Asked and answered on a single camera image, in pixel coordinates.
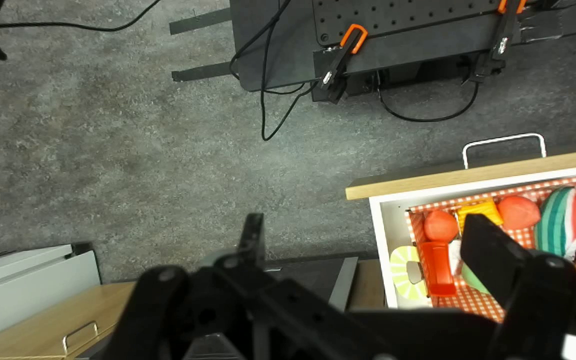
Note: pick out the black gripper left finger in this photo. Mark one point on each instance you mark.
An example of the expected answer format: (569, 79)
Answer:
(250, 233)

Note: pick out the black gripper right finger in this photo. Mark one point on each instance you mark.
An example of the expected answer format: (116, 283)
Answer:
(495, 256)

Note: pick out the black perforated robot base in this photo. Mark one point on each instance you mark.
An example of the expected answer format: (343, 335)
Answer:
(421, 20)

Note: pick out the green toy pear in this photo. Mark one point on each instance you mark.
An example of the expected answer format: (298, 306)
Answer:
(472, 280)

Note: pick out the white toy piece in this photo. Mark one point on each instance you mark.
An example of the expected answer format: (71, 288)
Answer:
(454, 256)

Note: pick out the yellow toy corn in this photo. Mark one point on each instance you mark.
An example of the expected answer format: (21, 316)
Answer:
(483, 208)

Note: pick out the pink-red round toy fruit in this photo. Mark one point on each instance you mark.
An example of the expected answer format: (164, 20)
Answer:
(518, 211)

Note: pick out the small red toy tomato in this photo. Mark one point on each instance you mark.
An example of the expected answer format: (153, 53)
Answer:
(440, 224)

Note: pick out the toy watermelon slice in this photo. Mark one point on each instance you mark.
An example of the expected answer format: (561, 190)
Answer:
(557, 223)

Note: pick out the yellow-green toy fruit slice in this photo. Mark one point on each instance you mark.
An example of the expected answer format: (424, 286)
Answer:
(404, 280)

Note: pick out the wooden base cabinet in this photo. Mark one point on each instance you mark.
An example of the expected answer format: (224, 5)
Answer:
(371, 286)

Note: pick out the grey metal base leg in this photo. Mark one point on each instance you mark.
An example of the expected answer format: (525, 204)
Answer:
(200, 70)
(199, 20)

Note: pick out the white appliance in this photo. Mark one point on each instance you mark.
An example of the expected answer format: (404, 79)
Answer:
(21, 286)

